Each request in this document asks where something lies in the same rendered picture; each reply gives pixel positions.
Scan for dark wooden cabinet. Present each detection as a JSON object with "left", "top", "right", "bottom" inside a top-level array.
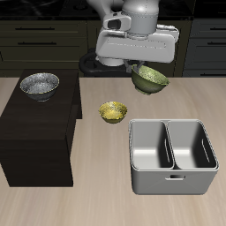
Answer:
[{"left": 0, "top": 69, "right": 84, "bottom": 188}]

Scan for grey speckled bowl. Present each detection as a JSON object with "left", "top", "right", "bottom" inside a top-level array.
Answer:
[{"left": 19, "top": 72, "right": 61, "bottom": 103}]

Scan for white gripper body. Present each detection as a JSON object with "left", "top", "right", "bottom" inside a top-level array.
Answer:
[{"left": 94, "top": 24, "right": 181, "bottom": 64}]

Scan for green bowl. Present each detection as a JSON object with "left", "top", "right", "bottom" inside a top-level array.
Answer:
[{"left": 131, "top": 64, "right": 170, "bottom": 96}]

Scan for yellow bowl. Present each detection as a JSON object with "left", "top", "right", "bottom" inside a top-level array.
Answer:
[{"left": 98, "top": 101, "right": 129, "bottom": 124}]

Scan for white two-bin basket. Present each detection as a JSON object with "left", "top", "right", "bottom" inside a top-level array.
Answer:
[{"left": 127, "top": 118, "right": 221, "bottom": 196}]

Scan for dark kitchen cupboards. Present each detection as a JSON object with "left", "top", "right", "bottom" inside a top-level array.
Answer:
[{"left": 0, "top": 0, "right": 226, "bottom": 79}]

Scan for flat black base plate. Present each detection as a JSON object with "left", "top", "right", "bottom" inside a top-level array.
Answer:
[{"left": 78, "top": 48, "right": 133, "bottom": 79}]

